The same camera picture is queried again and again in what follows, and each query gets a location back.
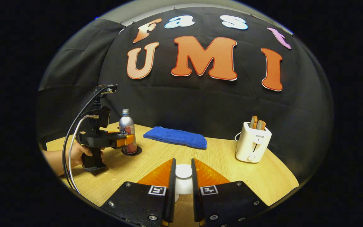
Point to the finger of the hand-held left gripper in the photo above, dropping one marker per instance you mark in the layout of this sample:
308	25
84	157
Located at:
113	132
121	141

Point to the dark round coaster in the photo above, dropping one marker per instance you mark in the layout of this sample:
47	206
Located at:
139	151

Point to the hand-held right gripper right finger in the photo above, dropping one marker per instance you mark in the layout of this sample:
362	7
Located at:
197	201

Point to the brown bread slice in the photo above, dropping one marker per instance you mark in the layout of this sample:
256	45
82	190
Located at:
253	122
261	125

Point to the white toaster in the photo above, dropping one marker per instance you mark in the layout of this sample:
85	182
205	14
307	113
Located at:
252	146

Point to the black backdrop cloth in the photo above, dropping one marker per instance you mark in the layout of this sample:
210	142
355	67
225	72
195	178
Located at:
194	104

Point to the blue towel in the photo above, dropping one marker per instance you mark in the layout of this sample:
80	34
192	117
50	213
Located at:
175	137

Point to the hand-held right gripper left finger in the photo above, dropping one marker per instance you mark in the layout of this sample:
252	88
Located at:
170	201

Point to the silver water bottle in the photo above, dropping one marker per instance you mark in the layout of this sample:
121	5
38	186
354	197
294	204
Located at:
126	123

